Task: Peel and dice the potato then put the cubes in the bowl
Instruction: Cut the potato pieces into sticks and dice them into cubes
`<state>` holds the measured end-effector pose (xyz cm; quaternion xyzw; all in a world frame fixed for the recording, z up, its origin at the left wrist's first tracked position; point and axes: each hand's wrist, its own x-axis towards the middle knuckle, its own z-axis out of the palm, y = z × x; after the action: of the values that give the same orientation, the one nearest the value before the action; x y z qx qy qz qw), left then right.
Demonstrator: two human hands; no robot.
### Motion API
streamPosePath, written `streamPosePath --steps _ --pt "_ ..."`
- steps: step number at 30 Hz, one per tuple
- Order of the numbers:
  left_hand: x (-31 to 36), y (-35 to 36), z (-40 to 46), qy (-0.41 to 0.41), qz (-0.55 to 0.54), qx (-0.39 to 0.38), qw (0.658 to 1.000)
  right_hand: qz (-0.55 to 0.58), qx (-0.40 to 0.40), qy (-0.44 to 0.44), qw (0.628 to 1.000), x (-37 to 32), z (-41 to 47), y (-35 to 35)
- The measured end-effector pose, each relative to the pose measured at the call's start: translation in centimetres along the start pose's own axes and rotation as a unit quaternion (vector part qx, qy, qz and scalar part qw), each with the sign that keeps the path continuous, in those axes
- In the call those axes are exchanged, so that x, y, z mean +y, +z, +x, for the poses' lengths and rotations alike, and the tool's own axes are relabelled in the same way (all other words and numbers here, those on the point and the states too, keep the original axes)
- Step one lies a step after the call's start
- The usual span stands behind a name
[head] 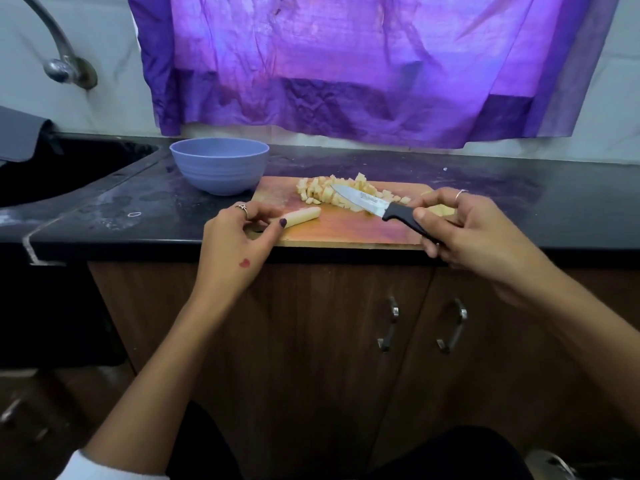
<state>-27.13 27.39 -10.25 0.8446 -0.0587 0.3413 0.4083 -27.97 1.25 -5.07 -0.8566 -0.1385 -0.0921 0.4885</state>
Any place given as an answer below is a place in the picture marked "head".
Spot wooden cutting board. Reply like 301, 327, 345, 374
245, 175, 458, 252

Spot purple cloth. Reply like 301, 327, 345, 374
127, 0, 623, 151

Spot person's right forearm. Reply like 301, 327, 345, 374
510, 263, 640, 436

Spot person's left forearm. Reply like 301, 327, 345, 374
82, 295, 241, 476

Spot metal faucet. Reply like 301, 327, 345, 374
15, 0, 99, 92

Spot person's right hand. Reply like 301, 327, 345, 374
408, 187, 551, 296

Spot dark sink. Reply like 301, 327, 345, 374
0, 135, 159, 209

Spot pile of diced potato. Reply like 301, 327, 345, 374
296, 171, 406, 208

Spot grey cloth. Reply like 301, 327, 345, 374
0, 105, 56, 164

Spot red and white plastic bag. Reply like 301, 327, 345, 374
525, 447, 640, 480

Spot tan potato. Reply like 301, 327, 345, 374
280, 205, 323, 229

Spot metal cabinet handle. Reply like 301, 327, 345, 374
377, 295, 401, 353
436, 297, 469, 355

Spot person's left hand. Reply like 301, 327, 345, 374
192, 199, 289, 308

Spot person's dark trousers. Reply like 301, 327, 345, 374
165, 399, 536, 480

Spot black handled knife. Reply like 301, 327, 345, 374
331, 185, 441, 247

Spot blue bowl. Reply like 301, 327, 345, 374
169, 137, 272, 198

